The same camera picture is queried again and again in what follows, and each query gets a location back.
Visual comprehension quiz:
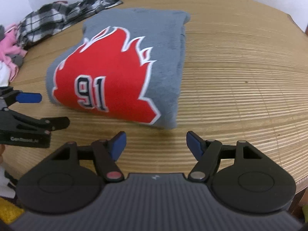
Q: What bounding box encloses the grey hoodie red print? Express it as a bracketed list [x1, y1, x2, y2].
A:
[45, 8, 190, 129]

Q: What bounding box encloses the person's left hand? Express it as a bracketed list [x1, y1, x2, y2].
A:
[0, 144, 6, 164]

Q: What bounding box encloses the white garment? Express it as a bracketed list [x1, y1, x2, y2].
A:
[0, 61, 10, 87]

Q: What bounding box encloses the dark grey garment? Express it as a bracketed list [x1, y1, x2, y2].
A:
[1, 25, 24, 68]

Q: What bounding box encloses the pink garment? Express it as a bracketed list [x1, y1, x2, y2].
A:
[1, 24, 27, 82]

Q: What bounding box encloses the black white plaid shirt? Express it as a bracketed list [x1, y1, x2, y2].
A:
[17, 0, 123, 49]

